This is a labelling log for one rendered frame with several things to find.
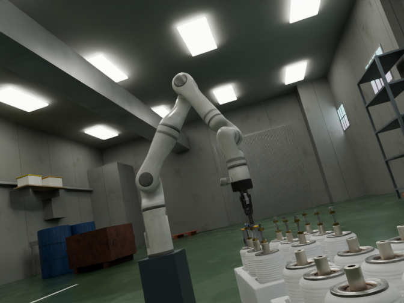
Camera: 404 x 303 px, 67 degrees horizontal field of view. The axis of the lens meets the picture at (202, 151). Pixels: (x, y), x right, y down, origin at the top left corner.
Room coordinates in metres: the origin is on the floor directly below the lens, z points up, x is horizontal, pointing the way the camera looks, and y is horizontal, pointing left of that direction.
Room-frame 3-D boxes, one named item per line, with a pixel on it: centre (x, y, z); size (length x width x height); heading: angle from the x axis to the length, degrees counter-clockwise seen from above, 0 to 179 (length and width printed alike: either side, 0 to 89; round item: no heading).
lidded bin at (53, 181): (8.60, 4.44, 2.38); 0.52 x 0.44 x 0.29; 169
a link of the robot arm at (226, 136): (1.10, -0.11, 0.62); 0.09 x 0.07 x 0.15; 144
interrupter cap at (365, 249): (0.71, -0.27, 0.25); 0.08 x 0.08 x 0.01
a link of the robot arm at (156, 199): (1.21, 0.23, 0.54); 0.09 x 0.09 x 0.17; 2
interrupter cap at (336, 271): (0.58, -0.16, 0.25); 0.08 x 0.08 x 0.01
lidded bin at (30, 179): (7.83, 4.59, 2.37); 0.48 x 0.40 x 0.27; 169
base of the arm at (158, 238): (1.21, 0.23, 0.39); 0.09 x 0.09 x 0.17; 79
